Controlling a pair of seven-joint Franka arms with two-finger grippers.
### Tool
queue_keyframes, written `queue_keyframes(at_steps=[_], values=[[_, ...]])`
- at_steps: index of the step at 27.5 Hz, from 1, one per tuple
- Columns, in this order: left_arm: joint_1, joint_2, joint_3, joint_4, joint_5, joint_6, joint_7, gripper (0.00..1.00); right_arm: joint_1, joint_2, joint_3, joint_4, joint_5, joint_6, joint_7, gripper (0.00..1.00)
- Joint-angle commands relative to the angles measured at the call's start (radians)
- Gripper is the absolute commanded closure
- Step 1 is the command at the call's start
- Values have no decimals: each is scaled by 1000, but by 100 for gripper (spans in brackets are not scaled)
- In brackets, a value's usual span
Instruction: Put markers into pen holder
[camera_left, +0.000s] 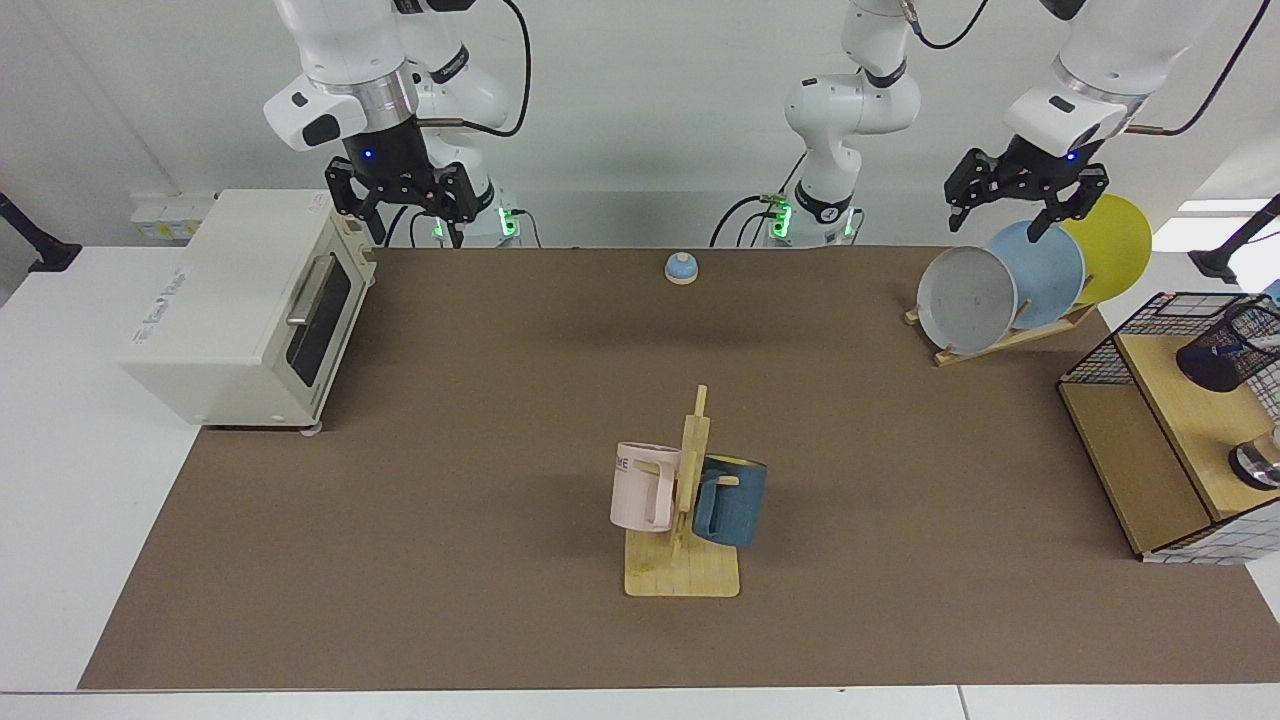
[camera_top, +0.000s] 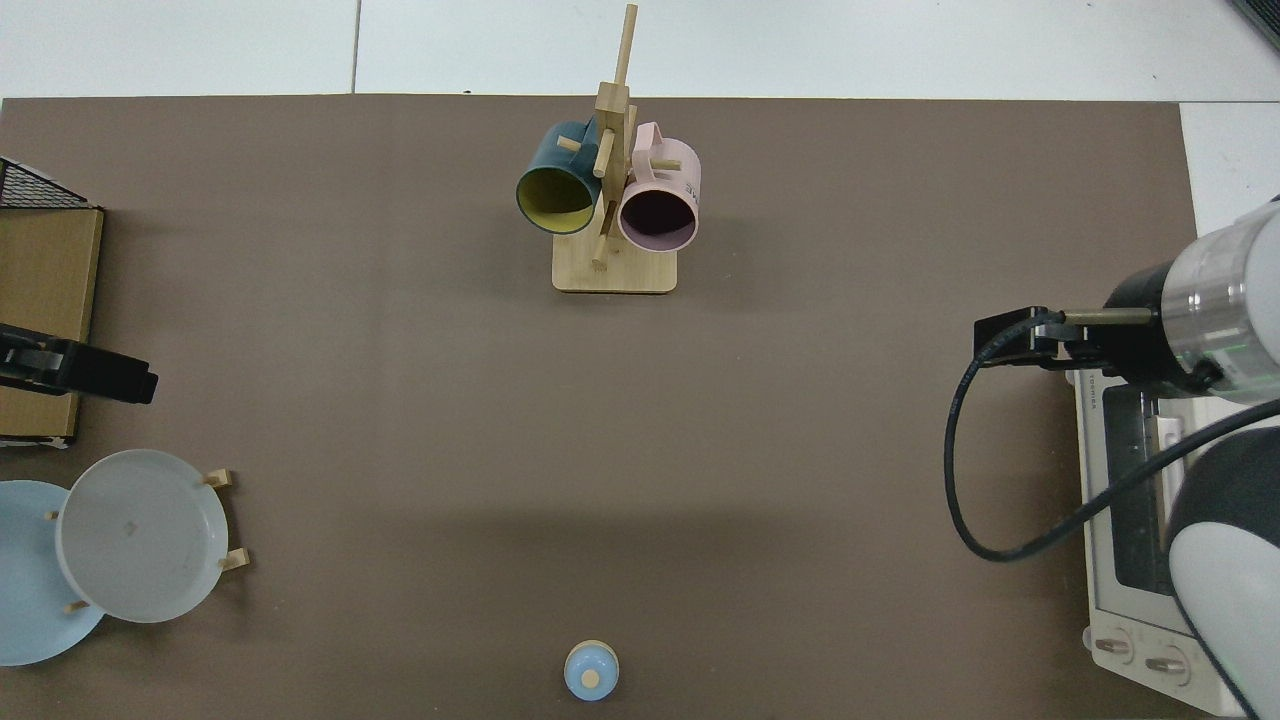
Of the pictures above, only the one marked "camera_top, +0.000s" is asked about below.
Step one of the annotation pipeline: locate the brown table cloth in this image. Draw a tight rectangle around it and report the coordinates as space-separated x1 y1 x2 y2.
0 95 1201 720

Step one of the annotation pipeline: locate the wooden cup stand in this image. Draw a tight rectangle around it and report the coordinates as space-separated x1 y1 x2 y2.
552 3 679 295

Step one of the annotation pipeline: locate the wire basket with wooden floor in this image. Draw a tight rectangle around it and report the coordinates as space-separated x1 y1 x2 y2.
0 157 105 448

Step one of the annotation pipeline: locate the light blue plate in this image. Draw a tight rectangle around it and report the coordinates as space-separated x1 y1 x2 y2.
0 480 106 667

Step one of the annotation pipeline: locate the small blue round bell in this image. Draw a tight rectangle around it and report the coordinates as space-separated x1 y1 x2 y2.
563 640 621 703

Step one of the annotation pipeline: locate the dark blue cup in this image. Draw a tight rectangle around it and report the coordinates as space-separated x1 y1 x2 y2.
515 117 604 237

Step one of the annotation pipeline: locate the wooden plate rack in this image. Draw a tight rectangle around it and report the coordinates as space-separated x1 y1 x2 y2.
45 468 251 613

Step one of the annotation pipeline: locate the pale toaster oven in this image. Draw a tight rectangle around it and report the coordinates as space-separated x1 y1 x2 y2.
1073 365 1280 719

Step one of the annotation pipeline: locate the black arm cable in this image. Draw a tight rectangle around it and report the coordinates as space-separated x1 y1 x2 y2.
943 308 1280 563

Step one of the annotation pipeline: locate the pink cup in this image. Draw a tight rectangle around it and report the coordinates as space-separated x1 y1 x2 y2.
617 122 703 253

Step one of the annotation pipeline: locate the grey plate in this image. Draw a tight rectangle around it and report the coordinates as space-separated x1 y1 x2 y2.
55 449 230 625

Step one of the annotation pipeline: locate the dark grey flat device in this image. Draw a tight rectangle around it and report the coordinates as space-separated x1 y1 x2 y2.
1230 0 1280 51

